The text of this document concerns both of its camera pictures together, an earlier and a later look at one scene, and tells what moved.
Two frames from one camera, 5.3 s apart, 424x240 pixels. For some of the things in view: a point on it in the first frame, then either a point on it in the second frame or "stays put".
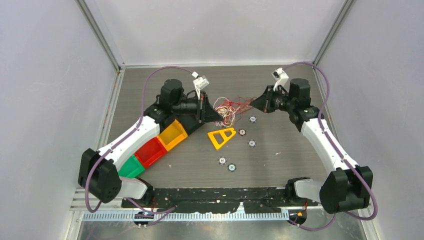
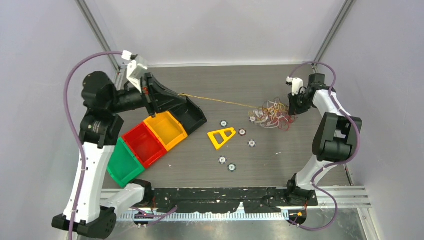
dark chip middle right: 252,143 stays put
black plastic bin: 189,122 stays put
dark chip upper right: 252,119 stays put
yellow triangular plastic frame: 223,135 stays put
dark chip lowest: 232,167 stays put
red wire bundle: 227,109 to 273,114
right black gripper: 264,103 to 295,110
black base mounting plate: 206,199 stays put
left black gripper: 205,111 to 157,97
